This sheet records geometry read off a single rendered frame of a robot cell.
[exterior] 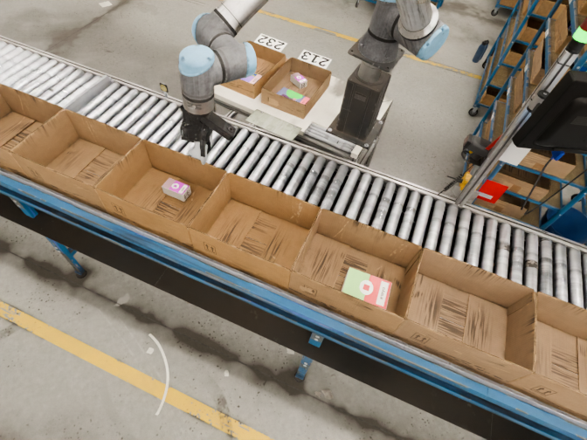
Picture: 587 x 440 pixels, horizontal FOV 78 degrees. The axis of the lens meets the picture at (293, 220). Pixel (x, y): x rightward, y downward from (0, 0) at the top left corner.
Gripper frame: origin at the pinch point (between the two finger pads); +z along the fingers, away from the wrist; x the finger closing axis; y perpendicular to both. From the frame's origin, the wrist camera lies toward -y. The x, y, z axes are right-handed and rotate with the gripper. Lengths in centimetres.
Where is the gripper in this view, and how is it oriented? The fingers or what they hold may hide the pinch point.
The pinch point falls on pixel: (207, 155)
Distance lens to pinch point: 129.7
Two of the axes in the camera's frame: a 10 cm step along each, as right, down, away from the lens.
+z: -1.6, 5.7, 8.1
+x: -1.3, 8.0, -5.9
